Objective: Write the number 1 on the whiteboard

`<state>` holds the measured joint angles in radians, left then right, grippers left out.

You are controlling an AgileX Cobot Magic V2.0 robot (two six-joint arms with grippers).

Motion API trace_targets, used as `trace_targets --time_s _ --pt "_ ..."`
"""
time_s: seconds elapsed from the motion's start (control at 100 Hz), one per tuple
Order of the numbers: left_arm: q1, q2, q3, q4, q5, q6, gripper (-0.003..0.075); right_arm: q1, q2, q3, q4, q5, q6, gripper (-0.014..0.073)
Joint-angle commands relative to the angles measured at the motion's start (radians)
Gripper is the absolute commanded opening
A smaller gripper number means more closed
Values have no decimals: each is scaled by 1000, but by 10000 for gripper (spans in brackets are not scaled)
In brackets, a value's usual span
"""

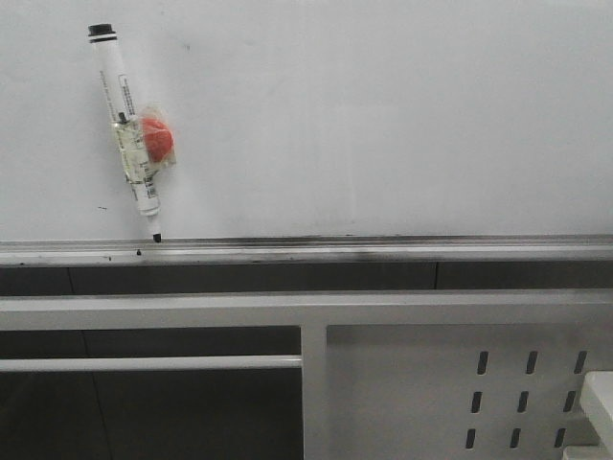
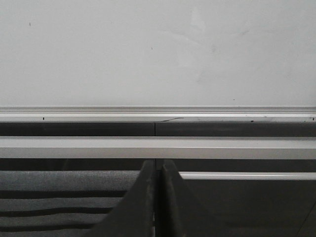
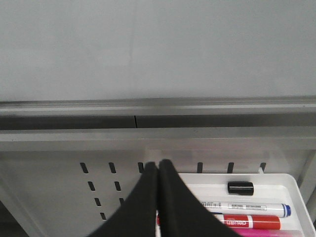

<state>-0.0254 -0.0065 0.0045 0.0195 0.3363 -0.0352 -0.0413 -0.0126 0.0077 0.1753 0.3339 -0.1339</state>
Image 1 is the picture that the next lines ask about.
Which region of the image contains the white whiteboard marker pen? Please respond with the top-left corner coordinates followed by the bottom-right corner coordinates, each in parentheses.
top-left (88, 23), bottom-right (162, 243)

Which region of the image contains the white upper marker tray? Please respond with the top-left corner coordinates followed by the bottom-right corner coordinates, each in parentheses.
top-left (579, 371), bottom-right (613, 455)

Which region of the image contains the white metal whiteboard stand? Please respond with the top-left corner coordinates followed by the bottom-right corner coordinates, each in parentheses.
top-left (1, 289), bottom-right (612, 459)

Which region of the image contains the white whiteboard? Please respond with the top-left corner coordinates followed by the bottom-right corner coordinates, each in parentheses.
top-left (1, 1), bottom-right (612, 265)

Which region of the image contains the white marker tray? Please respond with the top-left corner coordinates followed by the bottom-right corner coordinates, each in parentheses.
top-left (562, 446), bottom-right (613, 460)
top-left (579, 371), bottom-right (613, 455)

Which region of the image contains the white lower marker tray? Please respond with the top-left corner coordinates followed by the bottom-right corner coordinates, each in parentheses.
top-left (562, 446), bottom-right (613, 460)

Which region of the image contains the red magnet taped to marker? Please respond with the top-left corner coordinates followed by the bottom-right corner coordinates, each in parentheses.
top-left (138, 103), bottom-right (176, 173)

